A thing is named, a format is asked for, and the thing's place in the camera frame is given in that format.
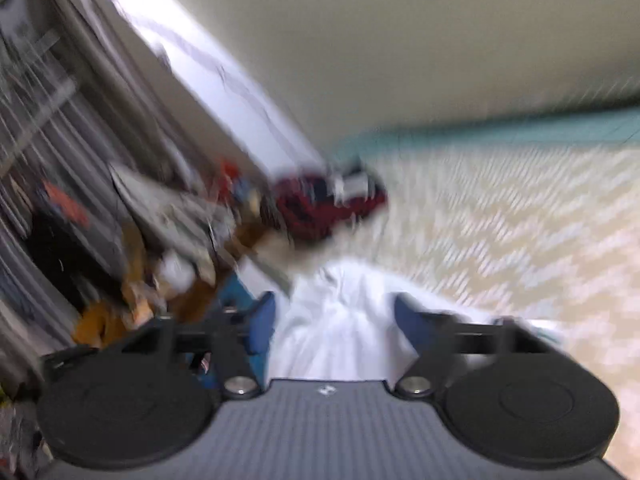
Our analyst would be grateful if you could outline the white wall cables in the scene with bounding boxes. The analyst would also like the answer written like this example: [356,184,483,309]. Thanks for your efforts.
[150,24,331,172]

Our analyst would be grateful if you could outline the metal clothes drying rack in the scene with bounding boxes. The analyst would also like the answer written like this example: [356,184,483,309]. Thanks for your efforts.
[1,29,79,177]

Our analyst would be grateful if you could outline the grey curtain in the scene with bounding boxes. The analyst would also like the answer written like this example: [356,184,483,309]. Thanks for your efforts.
[1,0,202,349]

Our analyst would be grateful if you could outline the teal quilted mattress pad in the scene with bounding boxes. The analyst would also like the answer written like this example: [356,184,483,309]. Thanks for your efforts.
[329,106,639,160]

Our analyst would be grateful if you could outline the white t-shirt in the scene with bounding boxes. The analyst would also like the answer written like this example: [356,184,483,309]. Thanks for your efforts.
[269,257,566,384]

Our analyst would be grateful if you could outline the cluttered pile of belongings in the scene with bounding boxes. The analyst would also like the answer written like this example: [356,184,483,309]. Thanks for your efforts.
[29,166,292,348]

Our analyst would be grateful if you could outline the beige zigzag patterned bedsheet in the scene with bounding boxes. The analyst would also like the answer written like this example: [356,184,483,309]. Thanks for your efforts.
[264,144,639,478]

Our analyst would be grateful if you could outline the dark reindeer knit sweater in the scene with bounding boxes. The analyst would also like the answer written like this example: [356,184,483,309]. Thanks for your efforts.
[259,164,387,245]

